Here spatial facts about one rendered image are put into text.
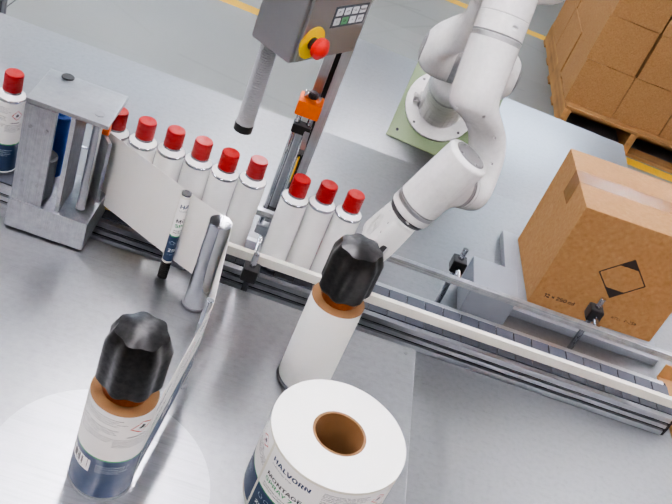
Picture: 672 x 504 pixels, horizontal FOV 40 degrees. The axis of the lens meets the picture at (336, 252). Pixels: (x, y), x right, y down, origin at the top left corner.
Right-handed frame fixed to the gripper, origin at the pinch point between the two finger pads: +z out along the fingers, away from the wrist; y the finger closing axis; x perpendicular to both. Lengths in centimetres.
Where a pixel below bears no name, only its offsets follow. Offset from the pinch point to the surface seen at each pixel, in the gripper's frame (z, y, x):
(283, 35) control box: -26.8, -0.7, -37.6
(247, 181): -1.3, 1.5, -26.1
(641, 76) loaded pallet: 0, -311, 154
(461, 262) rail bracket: -9.6, -8.4, 18.8
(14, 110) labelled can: 15, 2, -65
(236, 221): 6.8, 2.0, -22.6
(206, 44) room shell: 110, -256, -30
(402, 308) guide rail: -0.7, 4.3, 11.9
